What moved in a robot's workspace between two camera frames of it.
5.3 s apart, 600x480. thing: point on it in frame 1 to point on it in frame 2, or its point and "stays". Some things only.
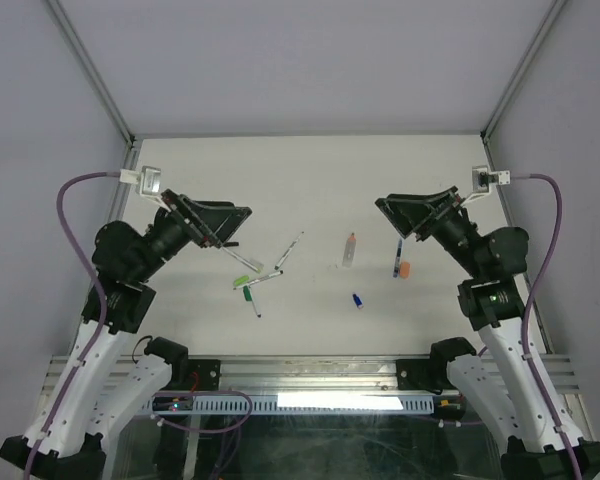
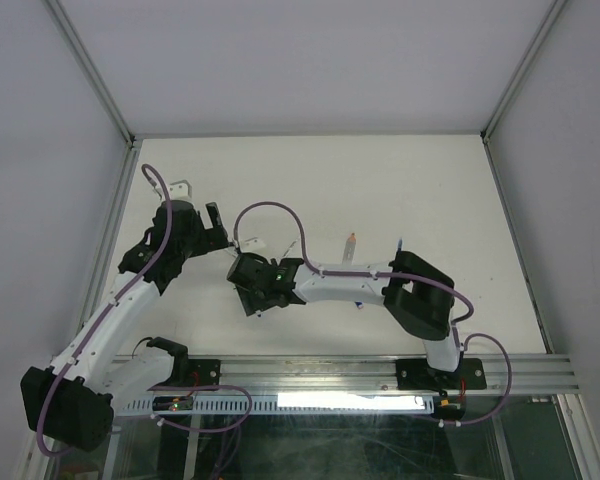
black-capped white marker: [288, 251] stays
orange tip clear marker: [348, 258] stays
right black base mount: [422, 374] stays
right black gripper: [421, 213] to [252, 302]
